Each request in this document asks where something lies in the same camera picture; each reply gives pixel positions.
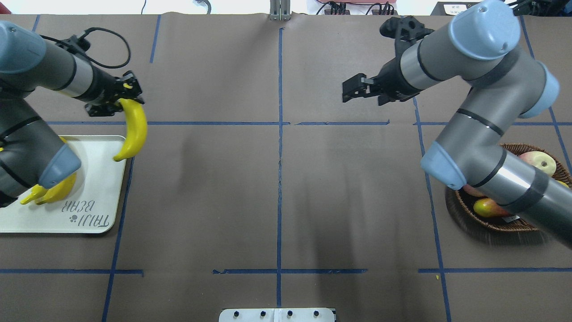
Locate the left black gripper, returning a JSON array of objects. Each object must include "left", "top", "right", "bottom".
[{"left": 84, "top": 71, "right": 145, "bottom": 118}]

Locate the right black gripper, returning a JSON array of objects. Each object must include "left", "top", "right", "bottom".
[{"left": 342, "top": 57, "right": 421, "bottom": 106}]

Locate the yellow banana back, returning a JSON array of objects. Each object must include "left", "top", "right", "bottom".
[{"left": 113, "top": 98, "right": 147, "bottom": 162}]

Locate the yellow banana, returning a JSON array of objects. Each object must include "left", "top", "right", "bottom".
[
  {"left": 113, "top": 98, "right": 147, "bottom": 162},
  {"left": 34, "top": 173, "right": 77, "bottom": 205},
  {"left": 20, "top": 185, "right": 48, "bottom": 204}
]

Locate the yellow banana front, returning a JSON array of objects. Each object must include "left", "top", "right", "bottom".
[{"left": 20, "top": 185, "right": 48, "bottom": 204}]

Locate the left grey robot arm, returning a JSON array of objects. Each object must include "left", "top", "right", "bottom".
[{"left": 0, "top": 21, "right": 147, "bottom": 208}]

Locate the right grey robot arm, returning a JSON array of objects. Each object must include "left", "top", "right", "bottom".
[{"left": 342, "top": 0, "right": 572, "bottom": 247}]

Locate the black label box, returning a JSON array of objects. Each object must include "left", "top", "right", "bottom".
[{"left": 430, "top": 0, "right": 479, "bottom": 16}]

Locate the cream bear tray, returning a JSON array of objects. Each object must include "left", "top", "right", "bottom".
[{"left": 0, "top": 135, "right": 126, "bottom": 234}]

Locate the pink white apple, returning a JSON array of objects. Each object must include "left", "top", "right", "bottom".
[{"left": 462, "top": 185, "right": 486, "bottom": 198}]

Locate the red yellow mango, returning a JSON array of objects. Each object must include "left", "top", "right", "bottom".
[{"left": 473, "top": 198, "right": 512, "bottom": 218}]

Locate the pale white apple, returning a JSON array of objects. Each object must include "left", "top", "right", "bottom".
[{"left": 519, "top": 151, "right": 556, "bottom": 177}]

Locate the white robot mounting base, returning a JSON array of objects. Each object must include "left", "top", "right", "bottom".
[{"left": 219, "top": 307, "right": 337, "bottom": 322}]

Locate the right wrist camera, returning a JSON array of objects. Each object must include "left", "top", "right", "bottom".
[{"left": 379, "top": 16, "right": 435, "bottom": 57}]

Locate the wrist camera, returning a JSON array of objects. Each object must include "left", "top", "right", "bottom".
[
  {"left": 379, "top": 16, "right": 435, "bottom": 57},
  {"left": 55, "top": 35, "right": 91, "bottom": 56}
]

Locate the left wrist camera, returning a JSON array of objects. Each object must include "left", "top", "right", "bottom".
[{"left": 55, "top": 35, "right": 91, "bottom": 56}]

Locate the aluminium frame post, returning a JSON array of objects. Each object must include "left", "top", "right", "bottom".
[{"left": 269, "top": 0, "right": 291, "bottom": 21}]

